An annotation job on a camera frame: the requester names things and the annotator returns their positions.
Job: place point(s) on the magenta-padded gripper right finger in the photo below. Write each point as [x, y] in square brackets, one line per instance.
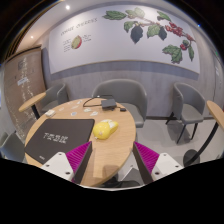
[165, 165]

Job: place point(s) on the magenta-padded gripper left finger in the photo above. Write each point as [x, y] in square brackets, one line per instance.
[60, 163]

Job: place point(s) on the yellow computer mouse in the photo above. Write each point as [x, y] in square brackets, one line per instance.
[104, 130]

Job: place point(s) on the black mouse pad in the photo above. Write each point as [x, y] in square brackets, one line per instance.
[56, 136]

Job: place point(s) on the grey armchair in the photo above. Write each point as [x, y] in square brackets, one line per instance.
[190, 103]
[55, 96]
[13, 148]
[123, 93]

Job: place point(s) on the small white box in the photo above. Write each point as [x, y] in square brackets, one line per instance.
[50, 113]

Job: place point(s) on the small white sticker card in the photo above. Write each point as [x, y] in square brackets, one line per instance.
[87, 109]
[74, 113]
[94, 113]
[75, 106]

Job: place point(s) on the small black plug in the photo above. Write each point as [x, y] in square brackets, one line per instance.
[123, 109]

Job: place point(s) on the flat black box device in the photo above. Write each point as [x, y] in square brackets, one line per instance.
[109, 103]

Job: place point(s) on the recessed ceiling lights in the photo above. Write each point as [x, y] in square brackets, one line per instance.
[67, 7]

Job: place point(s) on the brown wall panel board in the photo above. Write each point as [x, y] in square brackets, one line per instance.
[23, 86]

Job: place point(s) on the white plant wall poster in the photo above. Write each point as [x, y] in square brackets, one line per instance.
[110, 40]

